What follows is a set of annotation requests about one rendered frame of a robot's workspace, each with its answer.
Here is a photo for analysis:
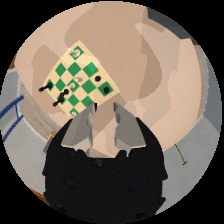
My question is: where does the green and cream chessboard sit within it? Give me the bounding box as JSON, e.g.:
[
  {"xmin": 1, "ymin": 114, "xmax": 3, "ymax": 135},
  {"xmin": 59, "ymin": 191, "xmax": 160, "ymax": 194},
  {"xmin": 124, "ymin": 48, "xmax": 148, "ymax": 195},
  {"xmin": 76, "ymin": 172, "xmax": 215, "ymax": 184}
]
[{"xmin": 43, "ymin": 40, "xmax": 120, "ymax": 117}]

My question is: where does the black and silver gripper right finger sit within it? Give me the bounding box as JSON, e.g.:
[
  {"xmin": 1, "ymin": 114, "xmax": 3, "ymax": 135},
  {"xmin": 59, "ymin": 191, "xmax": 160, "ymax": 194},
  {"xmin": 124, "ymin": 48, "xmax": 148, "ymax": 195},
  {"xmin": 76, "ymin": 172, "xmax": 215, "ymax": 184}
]
[{"xmin": 114, "ymin": 102, "xmax": 168, "ymax": 181}]

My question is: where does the white pawn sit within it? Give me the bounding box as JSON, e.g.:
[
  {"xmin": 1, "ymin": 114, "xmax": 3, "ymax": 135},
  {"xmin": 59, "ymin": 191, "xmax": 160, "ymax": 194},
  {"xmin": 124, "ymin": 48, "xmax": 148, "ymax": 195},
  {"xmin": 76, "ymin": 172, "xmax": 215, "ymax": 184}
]
[{"xmin": 67, "ymin": 83, "xmax": 75, "ymax": 89}]

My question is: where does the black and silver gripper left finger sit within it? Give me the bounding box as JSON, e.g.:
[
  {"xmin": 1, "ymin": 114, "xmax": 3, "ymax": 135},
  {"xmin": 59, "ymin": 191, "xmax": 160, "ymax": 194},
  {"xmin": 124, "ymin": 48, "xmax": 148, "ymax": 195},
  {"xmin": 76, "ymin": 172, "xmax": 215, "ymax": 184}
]
[{"xmin": 42, "ymin": 103, "xmax": 97, "ymax": 176}]

